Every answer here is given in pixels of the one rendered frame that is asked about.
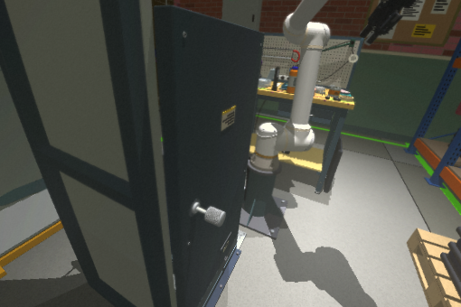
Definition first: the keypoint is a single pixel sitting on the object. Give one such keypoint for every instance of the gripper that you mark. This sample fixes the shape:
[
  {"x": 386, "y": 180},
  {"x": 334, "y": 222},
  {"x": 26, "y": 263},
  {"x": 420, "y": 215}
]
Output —
[{"x": 400, "y": 1}]

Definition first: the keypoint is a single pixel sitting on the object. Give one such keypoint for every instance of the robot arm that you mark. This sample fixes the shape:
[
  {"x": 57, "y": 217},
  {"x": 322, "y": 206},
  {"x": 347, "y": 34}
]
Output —
[{"x": 304, "y": 80}]

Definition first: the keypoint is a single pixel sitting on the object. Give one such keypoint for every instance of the yellow warning label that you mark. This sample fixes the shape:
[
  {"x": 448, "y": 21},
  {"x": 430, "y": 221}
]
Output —
[{"x": 228, "y": 118}]

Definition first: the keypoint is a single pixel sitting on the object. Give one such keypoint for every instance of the orange and blue bottle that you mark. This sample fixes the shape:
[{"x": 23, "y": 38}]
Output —
[{"x": 292, "y": 80}]

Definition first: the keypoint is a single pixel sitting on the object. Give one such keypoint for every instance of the yellow top workbench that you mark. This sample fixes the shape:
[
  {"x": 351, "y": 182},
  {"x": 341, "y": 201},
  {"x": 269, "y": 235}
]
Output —
[{"x": 324, "y": 106}]

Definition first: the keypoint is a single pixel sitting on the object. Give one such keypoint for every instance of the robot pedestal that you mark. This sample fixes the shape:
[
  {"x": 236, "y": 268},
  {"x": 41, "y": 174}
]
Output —
[{"x": 260, "y": 192}]

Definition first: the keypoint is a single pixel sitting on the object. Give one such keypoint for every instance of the dark teal steel panel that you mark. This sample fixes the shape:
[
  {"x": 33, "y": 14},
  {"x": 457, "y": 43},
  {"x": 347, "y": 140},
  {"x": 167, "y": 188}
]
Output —
[{"x": 205, "y": 149}]

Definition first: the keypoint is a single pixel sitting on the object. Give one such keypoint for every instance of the grey pegboard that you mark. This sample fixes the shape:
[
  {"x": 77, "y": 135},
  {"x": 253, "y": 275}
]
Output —
[{"x": 284, "y": 59}]

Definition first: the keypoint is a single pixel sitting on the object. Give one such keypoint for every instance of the grey electrical cabinet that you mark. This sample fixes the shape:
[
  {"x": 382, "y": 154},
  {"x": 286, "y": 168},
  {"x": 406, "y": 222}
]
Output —
[{"x": 242, "y": 8}]

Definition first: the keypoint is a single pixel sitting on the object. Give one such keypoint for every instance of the blue and orange pallet rack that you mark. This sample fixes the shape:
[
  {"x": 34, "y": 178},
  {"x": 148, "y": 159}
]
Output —
[{"x": 439, "y": 113}]

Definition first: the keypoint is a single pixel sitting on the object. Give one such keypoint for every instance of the black upright tool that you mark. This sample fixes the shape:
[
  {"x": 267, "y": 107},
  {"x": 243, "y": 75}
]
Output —
[{"x": 275, "y": 79}]

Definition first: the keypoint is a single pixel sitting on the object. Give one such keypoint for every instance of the grey base plate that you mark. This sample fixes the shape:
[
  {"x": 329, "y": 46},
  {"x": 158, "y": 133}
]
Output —
[{"x": 225, "y": 271}]

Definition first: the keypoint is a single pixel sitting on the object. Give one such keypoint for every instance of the silver knurled key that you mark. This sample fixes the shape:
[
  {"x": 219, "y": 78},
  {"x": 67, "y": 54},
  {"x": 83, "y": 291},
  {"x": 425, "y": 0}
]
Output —
[{"x": 212, "y": 214}]

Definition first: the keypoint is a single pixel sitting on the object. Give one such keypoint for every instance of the dark framed beige partition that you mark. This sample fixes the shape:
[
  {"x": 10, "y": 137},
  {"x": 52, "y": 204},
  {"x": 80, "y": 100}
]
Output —
[{"x": 72, "y": 106}]

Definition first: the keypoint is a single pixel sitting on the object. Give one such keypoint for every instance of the yellow floor rail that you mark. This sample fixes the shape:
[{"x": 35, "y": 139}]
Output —
[{"x": 25, "y": 246}]

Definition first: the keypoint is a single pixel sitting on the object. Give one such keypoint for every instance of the cork notice board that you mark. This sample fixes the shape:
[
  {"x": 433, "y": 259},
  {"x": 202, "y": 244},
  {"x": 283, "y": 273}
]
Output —
[{"x": 417, "y": 16}]

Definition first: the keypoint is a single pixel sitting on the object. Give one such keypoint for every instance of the wooden pallet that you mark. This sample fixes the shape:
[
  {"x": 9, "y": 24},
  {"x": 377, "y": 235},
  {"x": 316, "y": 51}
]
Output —
[{"x": 432, "y": 268}]

